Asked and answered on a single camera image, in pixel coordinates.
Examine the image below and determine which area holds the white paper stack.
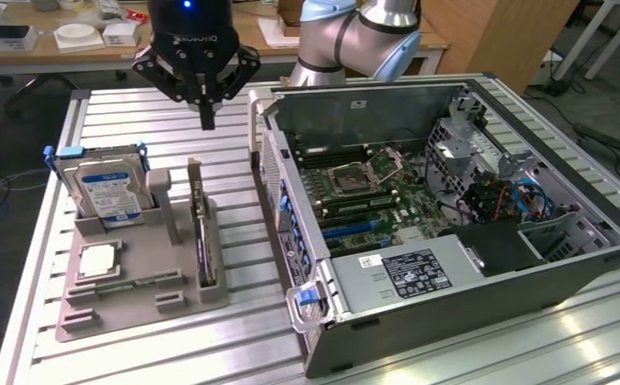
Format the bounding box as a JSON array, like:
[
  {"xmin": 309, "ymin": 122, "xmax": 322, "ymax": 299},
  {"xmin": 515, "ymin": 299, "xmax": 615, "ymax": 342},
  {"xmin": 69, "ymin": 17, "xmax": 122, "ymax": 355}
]
[{"xmin": 257, "ymin": 18, "xmax": 304, "ymax": 49}]

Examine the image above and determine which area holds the white desk frame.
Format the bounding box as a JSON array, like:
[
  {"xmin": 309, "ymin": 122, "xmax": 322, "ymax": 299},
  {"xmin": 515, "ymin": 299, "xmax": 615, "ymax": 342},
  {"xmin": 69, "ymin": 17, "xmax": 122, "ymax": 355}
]
[{"xmin": 553, "ymin": 0, "xmax": 620, "ymax": 110}]

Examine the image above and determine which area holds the wooden cabinet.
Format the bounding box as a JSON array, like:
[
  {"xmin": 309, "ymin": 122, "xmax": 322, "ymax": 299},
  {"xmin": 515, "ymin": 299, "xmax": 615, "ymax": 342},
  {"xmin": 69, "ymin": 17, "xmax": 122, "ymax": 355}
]
[{"xmin": 437, "ymin": 0, "xmax": 581, "ymax": 94}]

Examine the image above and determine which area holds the blue disk wire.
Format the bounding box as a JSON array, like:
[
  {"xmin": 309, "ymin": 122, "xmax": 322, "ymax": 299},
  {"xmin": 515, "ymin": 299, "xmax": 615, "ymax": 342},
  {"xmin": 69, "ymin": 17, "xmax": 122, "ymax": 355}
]
[{"xmin": 509, "ymin": 179, "xmax": 557, "ymax": 221}]

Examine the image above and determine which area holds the metal socket cover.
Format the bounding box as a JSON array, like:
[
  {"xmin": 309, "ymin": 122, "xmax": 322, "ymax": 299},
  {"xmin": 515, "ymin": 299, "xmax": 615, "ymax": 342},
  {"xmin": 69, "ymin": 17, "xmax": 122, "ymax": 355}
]
[{"xmin": 365, "ymin": 146, "xmax": 405, "ymax": 178}]

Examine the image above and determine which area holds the grey metal disk bay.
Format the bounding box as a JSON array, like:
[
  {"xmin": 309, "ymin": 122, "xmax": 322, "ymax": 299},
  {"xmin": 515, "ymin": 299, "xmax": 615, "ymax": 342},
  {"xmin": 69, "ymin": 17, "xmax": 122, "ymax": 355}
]
[{"xmin": 516, "ymin": 202, "xmax": 613, "ymax": 264}]

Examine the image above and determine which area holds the white labelled cardboard box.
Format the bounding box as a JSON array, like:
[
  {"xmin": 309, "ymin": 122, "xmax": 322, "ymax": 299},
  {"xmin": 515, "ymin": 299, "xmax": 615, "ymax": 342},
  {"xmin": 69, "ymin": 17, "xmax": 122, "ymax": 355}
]
[{"xmin": 102, "ymin": 22, "xmax": 143, "ymax": 47}]

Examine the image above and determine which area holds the black graphics card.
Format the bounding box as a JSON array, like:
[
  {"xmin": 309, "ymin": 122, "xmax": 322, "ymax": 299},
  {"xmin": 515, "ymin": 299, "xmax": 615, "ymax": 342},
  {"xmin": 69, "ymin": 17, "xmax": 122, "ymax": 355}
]
[{"xmin": 186, "ymin": 156, "xmax": 219, "ymax": 288}]

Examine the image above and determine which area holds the green RAM stick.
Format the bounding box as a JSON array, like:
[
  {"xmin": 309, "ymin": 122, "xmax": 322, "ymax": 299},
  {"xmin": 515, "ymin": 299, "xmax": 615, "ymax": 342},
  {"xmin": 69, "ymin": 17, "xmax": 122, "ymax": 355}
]
[{"xmin": 95, "ymin": 276, "xmax": 170, "ymax": 294}]

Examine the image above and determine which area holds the perforated metal drive cage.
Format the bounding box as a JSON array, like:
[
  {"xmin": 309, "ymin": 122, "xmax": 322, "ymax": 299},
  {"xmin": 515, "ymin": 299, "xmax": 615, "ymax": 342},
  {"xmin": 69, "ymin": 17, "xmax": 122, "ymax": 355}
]
[{"xmin": 425, "ymin": 92, "xmax": 504, "ymax": 193}]

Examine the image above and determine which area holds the blue disk caddy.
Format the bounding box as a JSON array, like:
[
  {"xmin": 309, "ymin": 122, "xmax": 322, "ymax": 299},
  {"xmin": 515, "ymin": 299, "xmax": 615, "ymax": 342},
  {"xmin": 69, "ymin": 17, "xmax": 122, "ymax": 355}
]
[{"xmin": 43, "ymin": 139, "xmax": 151, "ymax": 212}]

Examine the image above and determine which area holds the red disk wire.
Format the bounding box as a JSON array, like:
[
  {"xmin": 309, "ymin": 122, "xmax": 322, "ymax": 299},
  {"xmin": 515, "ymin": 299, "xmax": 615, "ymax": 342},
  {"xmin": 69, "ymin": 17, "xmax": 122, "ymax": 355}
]
[{"xmin": 493, "ymin": 180, "xmax": 509, "ymax": 221}]

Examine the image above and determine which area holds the black open PC case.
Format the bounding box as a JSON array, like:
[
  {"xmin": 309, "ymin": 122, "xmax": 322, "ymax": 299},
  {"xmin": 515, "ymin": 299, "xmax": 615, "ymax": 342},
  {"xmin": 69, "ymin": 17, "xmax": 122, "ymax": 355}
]
[{"xmin": 247, "ymin": 78, "xmax": 620, "ymax": 379}]

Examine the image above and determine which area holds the dark installed RAM stick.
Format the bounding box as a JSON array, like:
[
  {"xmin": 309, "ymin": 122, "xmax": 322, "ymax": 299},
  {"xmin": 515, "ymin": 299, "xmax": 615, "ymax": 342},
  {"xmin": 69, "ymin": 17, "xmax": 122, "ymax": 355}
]
[{"xmin": 322, "ymin": 199, "xmax": 400, "ymax": 220}]

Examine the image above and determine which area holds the blue expansion slot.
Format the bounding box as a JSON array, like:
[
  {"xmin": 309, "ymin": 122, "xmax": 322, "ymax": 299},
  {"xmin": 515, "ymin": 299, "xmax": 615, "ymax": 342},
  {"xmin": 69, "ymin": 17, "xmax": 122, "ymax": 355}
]
[{"xmin": 321, "ymin": 221, "xmax": 374, "ymax": 238}]

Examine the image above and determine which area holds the grey power supply unit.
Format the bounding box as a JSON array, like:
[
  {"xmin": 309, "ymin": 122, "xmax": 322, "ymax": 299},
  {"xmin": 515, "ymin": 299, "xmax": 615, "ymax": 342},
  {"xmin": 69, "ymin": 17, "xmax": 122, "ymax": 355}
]
[{"xmin": 329, "ymin": 234, "xmax": 488, "ymax": 314}]

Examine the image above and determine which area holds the silver chipset heatsink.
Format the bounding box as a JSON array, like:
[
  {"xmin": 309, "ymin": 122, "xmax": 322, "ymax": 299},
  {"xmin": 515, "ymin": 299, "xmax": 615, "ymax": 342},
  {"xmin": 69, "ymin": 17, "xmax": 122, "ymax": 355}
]
[{"xmin": 394, "ymin": 227, "xmax": 429, "ymax": 244}]

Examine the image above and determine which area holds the CPU socket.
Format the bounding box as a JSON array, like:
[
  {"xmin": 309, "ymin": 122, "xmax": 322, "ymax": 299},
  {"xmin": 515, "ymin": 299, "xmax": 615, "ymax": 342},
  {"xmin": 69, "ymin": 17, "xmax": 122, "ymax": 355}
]
[{"xmin": 328, "ymin": 162, "xmax": 381, "ymax": 198}]

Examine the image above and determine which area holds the wooden desk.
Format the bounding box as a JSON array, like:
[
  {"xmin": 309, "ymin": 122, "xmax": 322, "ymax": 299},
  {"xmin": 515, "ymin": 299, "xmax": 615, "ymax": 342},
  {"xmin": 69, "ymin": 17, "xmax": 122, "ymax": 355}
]
[{"xmin": 0, "ymin": 0, "xmax": 453, "ymax": 77}]

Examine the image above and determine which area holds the black power adapter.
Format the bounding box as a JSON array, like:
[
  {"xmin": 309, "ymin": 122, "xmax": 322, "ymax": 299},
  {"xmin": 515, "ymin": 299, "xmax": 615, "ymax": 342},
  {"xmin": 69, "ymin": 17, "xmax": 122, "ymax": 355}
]
[{"xmin": 541, "ymin": 79, "xmax": 571, "ymax": 98}]

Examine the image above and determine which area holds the silver hard disk drive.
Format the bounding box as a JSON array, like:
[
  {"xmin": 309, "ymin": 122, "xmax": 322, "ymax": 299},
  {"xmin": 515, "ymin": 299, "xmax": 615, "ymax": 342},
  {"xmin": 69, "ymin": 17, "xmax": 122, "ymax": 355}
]
[{"xmin": 55, "ymin": 154, "xmax": 146, "ymax": 230}]

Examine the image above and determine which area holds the grey parts rack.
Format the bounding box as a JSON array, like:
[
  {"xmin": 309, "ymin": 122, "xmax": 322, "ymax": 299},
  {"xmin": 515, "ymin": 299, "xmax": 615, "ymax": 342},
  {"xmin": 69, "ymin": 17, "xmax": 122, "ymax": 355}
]
[{"xmin": 55, "ymin": 168, "xmax": 231, "ymax": 344}]

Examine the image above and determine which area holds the brown cardboard box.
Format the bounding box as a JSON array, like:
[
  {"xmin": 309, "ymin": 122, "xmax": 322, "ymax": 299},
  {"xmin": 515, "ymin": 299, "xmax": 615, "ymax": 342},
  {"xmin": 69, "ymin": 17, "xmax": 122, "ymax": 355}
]
[{"xmin": 277, "ymin": 0, "xmax": 306, "ymax": 26}]

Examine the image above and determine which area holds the white box with black device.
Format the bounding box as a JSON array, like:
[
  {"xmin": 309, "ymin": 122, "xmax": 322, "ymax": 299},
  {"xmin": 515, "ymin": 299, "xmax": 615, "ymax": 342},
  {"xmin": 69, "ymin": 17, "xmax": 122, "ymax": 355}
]
[{"xmin": 0, "ymin": 25, "xmax": 40, "ymax": 52}]

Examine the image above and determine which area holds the green motherboard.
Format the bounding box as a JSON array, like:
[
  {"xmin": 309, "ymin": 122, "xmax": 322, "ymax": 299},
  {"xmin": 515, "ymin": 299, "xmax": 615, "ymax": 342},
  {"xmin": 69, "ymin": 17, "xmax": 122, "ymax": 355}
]
[{"xmin": 286, "ymin": 132, "xmax": 453, "ymax": 258}]

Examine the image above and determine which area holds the white square stand with ring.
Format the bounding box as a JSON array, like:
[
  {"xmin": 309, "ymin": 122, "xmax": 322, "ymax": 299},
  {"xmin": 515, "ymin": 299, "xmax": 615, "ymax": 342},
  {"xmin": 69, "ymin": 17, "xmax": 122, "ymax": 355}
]
[{"xmin": 53, "ymin": 22, "xmax": 106, "ymax": 54}]

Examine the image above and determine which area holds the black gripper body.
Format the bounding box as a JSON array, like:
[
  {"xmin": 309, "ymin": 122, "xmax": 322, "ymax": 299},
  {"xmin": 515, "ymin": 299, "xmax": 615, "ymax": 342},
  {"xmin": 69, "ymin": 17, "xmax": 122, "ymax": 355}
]
[{"xmin": 147, "ymin": 0, "xmax": 242, "ymax": 77}]

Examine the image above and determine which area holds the silver CPU chip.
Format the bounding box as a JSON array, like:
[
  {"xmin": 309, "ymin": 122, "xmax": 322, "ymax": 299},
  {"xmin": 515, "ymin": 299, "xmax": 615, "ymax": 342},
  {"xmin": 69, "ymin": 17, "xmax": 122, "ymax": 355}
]
[{"xmin": 78, "ymin": 245, "xmax": 119, "ymax": 278}]

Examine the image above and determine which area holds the grey printed packet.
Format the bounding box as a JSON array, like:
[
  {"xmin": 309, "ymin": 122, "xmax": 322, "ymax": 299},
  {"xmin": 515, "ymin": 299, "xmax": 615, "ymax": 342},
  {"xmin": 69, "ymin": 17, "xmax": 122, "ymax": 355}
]
[{"xmin": 98, "ymin": 0, "xmax": 125, "ymax": 20}]

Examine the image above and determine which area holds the white floor cable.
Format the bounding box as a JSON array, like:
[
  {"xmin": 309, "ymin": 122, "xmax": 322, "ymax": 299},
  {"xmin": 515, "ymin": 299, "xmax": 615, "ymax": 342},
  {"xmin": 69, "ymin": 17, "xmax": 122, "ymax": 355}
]
[{"xmin": 0, "ymin": 168, "xmax": 50, "ymax": 192}]

